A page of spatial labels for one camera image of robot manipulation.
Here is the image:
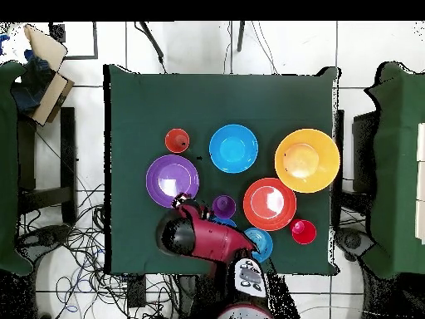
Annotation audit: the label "black chair frame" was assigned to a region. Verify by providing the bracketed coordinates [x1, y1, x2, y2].
[331, 109, 379, 207]

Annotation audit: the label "dark green tablecloth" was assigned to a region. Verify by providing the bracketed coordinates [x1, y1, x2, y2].
[103, 63, 341, 277]

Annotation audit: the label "purple cup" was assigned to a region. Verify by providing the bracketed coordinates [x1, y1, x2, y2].
[212, 194, 237, 220]

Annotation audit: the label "black tripod leg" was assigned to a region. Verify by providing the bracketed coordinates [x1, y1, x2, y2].
[133, 21, 168, 75]

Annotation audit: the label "black stool frame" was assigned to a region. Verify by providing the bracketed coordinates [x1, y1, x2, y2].
[17, 106, 78, 227]

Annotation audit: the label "wide purple bowl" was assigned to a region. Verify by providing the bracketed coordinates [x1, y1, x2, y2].
[145, 154, 201, 209]

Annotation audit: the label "short black leg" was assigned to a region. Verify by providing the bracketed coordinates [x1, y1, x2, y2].
[236, 21, 247, 53]

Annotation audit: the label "cardboard box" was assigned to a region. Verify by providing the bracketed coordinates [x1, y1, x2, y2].
[11, 23, 76, 127]

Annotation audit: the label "small dark blue bowl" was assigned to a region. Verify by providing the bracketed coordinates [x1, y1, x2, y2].
[211, 216, 238, 229]

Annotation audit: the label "wide orange bowl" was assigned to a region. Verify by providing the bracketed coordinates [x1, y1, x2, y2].
[242, 177, 297, 232]

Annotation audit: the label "green covered table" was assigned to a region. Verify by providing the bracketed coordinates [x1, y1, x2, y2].
[0, 60, 34, 277]
[363, 60, 425, 280]

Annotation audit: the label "black chair base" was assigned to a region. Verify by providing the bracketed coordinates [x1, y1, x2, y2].
[334, 226, 375, 263]
[16, 223, 71, 263]

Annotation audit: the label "blue cloth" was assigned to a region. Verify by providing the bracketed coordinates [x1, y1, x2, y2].
[10, 49, 56, 114]

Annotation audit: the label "large blue bowl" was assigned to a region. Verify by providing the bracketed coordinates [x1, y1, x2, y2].
[208, 123, 259, 174]

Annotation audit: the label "thin black frame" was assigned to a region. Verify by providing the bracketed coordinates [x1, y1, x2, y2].
[48, 21, 100, 61]

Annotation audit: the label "red cup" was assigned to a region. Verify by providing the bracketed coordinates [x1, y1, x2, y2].
[289, 218, 317, 246]

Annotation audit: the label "orange cup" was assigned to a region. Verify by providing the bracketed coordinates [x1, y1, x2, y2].
[164, 128, 191, 155]

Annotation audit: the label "tangle of floor cables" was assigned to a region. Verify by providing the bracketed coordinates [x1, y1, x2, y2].
[17, 182, 182, 319]

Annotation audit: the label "white boxes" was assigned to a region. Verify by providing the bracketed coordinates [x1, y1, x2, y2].
[414, 121, 425, 246]

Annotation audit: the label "teal bowl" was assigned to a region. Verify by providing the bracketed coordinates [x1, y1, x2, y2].
[243, 227, 274, 264]

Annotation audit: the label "yellow bowl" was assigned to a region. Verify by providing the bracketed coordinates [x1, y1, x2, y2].
[274, 128, 341, 194]

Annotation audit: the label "black power strip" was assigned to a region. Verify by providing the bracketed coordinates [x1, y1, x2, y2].
[126, 273, 148, 309]

